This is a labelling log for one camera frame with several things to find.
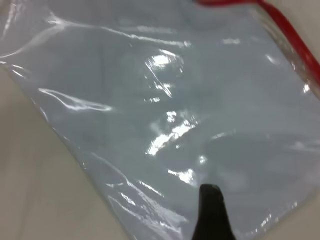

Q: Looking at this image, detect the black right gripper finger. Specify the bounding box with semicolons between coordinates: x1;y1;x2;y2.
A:
191;183;236;240

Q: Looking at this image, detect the clear plastic zipper bag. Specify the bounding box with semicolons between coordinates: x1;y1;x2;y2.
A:
0;0;320;240

